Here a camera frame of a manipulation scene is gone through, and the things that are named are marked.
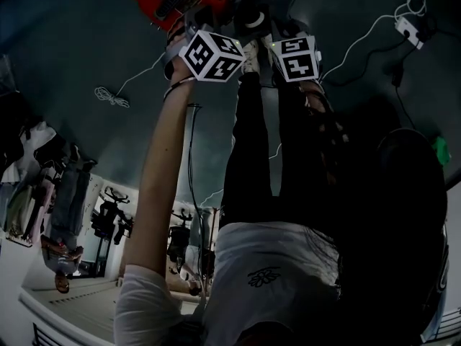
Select person's left forearm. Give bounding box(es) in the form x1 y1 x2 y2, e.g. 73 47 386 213
123 79 198 279

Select black power cable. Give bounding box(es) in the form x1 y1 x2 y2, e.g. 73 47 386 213
320 23 461 133

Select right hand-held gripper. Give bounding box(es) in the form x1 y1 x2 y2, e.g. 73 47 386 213
269 19 323 84

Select white power strip cable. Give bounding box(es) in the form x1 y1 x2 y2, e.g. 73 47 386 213
319 0 428 83

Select bundled white cable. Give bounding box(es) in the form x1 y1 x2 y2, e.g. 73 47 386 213
94 50 167 109

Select person's right forearm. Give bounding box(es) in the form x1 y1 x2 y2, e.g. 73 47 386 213
301 80 349 185

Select person's black trousers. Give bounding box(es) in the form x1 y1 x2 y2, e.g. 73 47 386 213
218 71 341 232

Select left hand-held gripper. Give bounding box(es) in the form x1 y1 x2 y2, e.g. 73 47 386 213
164 11 247 84

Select person's left hand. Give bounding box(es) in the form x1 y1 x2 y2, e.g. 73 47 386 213
166 19 197 83

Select white wrist bracelet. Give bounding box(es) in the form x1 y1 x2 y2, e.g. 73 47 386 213
162 76 197 102

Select person's white left shoe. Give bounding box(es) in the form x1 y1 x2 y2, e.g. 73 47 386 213
238 38 261 76

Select person's white flower-print shirt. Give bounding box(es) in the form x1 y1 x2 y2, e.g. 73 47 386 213
113 221 344 346

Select green item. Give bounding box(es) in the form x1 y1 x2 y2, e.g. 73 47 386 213
431 135 452 166

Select black stand with handle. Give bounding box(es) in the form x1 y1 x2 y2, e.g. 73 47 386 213
90 187 135 247
166 208 192 268

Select white power strip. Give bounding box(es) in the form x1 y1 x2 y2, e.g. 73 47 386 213
394 15 425 50

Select black round chair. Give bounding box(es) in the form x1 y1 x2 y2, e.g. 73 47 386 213
372 127 449 338

